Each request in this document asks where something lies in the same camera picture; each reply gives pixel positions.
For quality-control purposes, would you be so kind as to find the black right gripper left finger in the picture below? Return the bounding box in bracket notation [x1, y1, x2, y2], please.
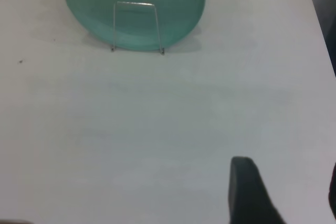
[227, 156, 288, 224]

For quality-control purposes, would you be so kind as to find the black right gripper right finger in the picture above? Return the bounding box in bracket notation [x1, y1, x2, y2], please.
[328, 163, 336, 216]

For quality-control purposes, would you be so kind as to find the metal wire plate rack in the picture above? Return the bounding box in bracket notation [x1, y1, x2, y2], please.
[110, 1, 165, 56]

